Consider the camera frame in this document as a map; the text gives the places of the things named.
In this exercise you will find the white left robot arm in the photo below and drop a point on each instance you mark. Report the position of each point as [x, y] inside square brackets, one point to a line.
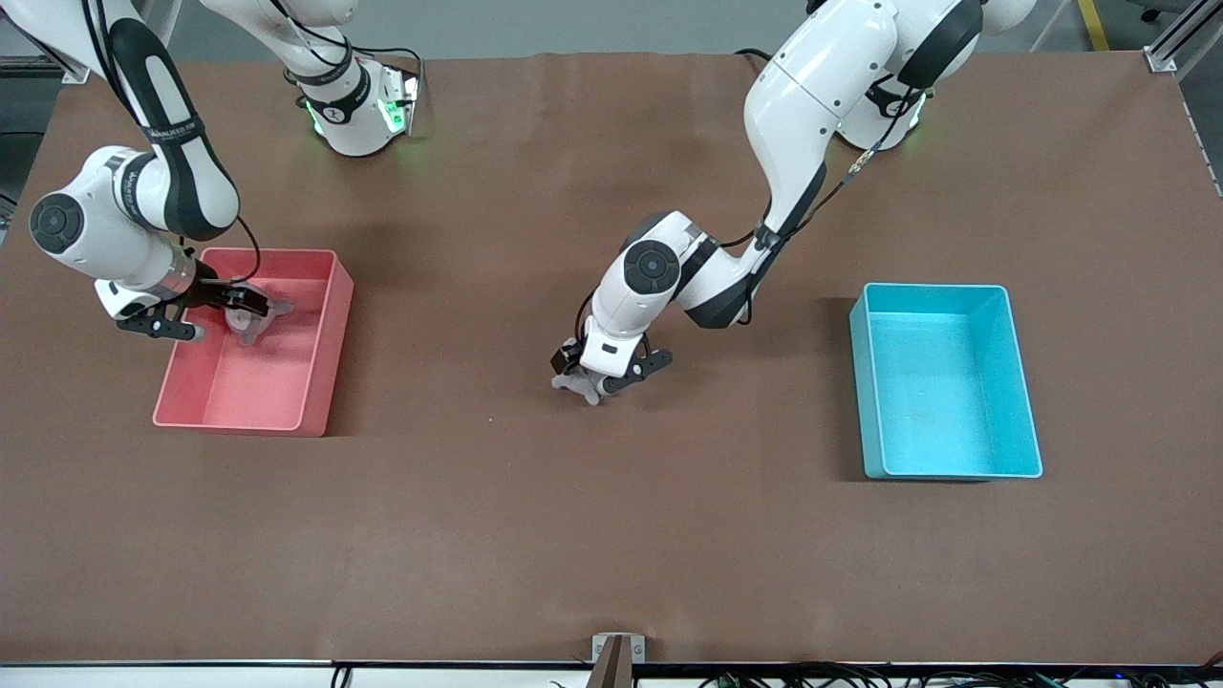
[812, 86]

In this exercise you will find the silver base connector panel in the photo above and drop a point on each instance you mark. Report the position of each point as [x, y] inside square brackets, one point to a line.
[401, 100]

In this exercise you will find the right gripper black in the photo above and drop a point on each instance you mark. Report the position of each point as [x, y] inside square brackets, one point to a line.
[216, 291]

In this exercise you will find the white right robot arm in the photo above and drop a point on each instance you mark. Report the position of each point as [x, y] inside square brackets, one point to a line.
[96, 244]

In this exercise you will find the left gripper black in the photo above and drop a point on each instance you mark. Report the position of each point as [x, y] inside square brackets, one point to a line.
[566, 358]

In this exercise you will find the grey metal bracket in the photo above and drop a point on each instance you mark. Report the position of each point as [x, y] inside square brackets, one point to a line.
[602, 645]

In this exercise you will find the brown table mat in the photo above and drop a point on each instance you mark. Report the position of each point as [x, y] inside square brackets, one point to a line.
[611, 535]

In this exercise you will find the aluminium frame profile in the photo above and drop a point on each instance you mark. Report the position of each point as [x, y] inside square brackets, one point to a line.
[29, 59]
[1170, 48]

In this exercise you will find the white table edge strip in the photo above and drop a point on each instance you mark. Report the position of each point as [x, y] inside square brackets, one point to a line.
[143, 677]

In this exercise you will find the plain grey plush toy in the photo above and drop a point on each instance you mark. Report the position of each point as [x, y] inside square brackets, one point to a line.
[571, 386]

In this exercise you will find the brown camera post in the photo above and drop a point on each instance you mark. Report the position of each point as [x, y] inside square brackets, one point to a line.
[611, 669]

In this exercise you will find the grey plush toy white belly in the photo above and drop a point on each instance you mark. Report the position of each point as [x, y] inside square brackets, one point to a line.
[250, 331]

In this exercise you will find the pink plastic box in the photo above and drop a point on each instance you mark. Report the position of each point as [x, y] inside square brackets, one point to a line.
[258, 392]

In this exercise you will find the blue plastic box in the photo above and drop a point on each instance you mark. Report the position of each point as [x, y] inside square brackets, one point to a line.
[946, 411]

